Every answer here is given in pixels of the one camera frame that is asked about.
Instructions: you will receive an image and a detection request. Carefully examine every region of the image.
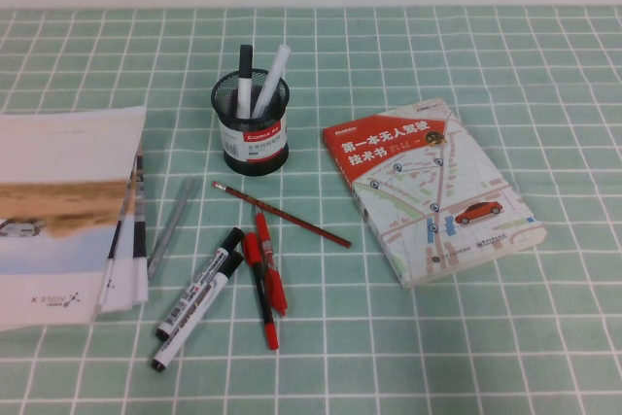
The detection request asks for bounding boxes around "grey pen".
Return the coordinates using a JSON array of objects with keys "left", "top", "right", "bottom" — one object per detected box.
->
[{"left": 147, "top": 176, "right": 198, "bottom": 281}]

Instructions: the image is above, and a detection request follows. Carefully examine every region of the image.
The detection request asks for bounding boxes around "book with map cover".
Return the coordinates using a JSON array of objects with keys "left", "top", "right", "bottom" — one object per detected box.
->
[{"left": 321, "top": 96, "right": 545, "bottom": 290}]

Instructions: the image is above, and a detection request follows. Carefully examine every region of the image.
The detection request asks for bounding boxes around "red pencil with eraser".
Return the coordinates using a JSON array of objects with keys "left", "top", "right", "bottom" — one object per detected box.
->
[{"left": 211, "top": 180, "right": 353, "bottom": 249}]

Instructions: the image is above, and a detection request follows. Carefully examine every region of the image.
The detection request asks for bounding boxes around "green checked tablecloth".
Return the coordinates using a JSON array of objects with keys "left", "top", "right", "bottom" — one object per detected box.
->
[{"left": 0, "top": 6, "right": 622, "bottom": 415}]

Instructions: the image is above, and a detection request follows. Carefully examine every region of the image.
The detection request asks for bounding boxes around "brochure with black band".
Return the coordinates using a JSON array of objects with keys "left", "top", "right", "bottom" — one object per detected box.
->
[{"left": 128, "top": 142, "right": 150, "bottom": 309}]

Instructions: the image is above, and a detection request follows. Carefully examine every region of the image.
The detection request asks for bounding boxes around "white marker with black cap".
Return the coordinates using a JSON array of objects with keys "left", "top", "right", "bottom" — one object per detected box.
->
[{"left": 236, "top": 44, "right": 256, "bottom": 120}]

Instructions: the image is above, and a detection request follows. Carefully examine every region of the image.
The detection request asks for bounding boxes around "black marker with red caps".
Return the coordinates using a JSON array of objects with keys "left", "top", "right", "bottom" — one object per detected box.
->
[{"left": 241, "top": 231, "right": 282, "bottom": 352}]

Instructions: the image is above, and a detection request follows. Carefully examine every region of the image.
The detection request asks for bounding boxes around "white brochure with small logo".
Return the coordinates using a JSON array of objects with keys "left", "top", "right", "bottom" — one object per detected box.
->
[{"left": 98, "top": 176, "right": 140, "bottom": 313}]

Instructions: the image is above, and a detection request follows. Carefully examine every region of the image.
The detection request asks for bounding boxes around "brochure with desert photo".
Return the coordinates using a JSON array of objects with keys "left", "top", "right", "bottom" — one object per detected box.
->
[{"left": 0, "top": 104, "right": 148, "bottom": 333}]

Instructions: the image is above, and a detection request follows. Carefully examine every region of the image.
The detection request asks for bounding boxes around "red gel pen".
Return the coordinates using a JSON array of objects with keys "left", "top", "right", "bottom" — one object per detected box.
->
[{"left": 254, "top": 210, "right": 289, "bottom": 319}]

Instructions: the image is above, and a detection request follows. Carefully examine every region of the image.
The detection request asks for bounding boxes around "black mesh pen holder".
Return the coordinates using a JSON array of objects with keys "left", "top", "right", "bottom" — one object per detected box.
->
[{"left": 210, "top": 68, "right": 292, "bottom": 176}]

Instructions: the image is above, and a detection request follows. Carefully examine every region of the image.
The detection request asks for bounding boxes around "white pen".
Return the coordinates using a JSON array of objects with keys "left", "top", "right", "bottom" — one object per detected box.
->
[{"left": 250, "top": 43, "right": 293, "bottom": 120}]

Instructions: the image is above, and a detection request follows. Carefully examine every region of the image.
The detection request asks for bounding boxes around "black capped whiteboard marker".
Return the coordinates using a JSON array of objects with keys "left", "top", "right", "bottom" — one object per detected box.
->
[
  {"left": 150, "top": 250, "right": 245, "bottom": 371},
  {"left": 155, "top": 226, "right": 246, "bottom": 341}
]

